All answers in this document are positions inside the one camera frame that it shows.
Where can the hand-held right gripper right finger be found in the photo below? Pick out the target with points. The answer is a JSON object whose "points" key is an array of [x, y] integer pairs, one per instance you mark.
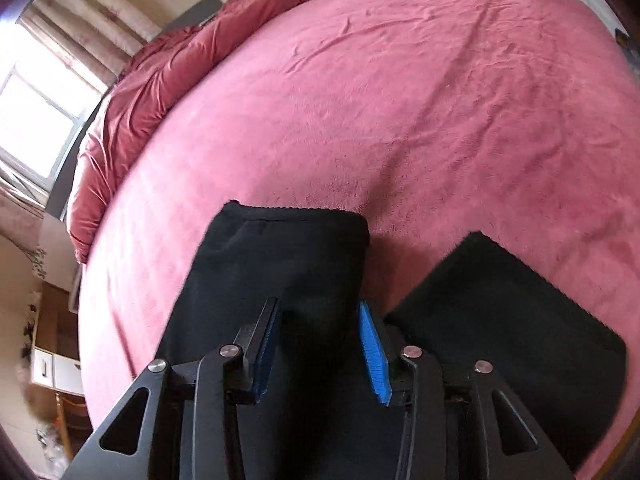
{"points": [[372, 355]]}

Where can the red quilt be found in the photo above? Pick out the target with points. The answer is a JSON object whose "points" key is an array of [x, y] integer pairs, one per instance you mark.
{"points": [[150, 85]]}

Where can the wooden chair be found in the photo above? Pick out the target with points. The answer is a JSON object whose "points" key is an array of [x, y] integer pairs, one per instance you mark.
{"points": [[75, 420]]}

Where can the beige patterned curtain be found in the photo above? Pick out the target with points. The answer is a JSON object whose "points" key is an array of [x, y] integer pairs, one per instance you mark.
{"points": [[90, 25]]}

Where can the clear plastic bag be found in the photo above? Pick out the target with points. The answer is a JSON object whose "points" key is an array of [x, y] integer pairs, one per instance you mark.
{"points": [[52, 450]]}

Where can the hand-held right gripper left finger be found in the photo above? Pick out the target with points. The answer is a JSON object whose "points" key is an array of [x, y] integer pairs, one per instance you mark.
{"points": [[265, 355]]}

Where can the pink fleece bed blanket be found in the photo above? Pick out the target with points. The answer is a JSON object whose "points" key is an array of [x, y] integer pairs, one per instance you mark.
{"points": [[400, 110]]}

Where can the wooden cabinet with white drawers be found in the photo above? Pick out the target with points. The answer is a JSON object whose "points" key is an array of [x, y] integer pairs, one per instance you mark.
{"points": [[65, 370]]}

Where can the window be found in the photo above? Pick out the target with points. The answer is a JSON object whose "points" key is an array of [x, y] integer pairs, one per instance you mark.
{"points": [[35, 110]]}

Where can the black pants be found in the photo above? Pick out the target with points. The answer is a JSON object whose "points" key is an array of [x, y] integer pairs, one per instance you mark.
{"points": [[300, 260]]}

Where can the dark grey headboard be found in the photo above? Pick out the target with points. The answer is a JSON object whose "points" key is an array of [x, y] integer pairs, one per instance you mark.
{"points": [[200, 10]]}

